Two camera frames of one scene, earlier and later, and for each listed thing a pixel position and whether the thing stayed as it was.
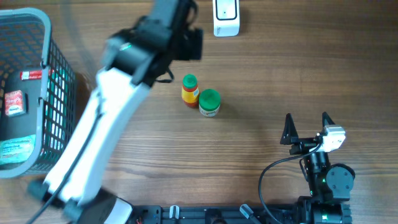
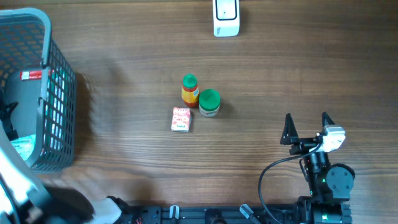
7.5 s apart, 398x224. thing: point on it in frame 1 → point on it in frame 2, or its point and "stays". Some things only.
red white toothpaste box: x=33 y=75 stays
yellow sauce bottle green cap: x=190 y=91 stays
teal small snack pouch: x=17 y=150 stays
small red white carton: x=15 y=103 → x=181 y=119
